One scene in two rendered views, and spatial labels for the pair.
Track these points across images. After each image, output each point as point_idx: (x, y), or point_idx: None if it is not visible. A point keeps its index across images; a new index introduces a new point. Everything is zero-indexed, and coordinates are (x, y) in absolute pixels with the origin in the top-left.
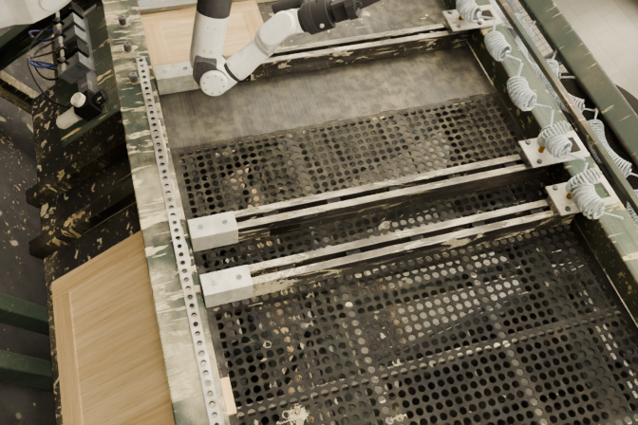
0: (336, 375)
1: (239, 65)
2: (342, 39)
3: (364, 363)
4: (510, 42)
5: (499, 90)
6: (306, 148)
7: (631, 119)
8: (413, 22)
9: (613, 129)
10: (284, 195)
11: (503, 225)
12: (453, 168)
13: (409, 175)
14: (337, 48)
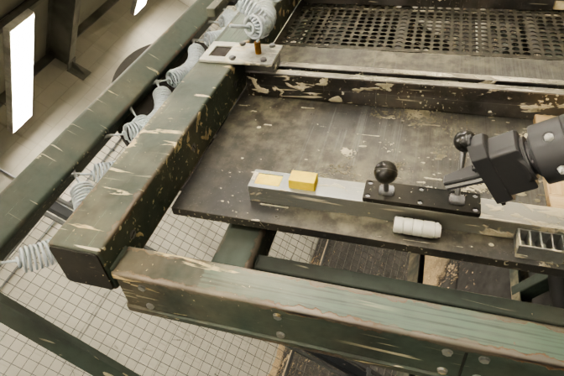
0: None
1: None
2: (431, 83)
3: None
4: (230, 29)
5: (273, 37)
6: (521, 43)
7: (152, 51)
8: (287, 123)
9: (168, 62)
10: (557, 20)
11: None
12: None
13: None
14: (446, 75)
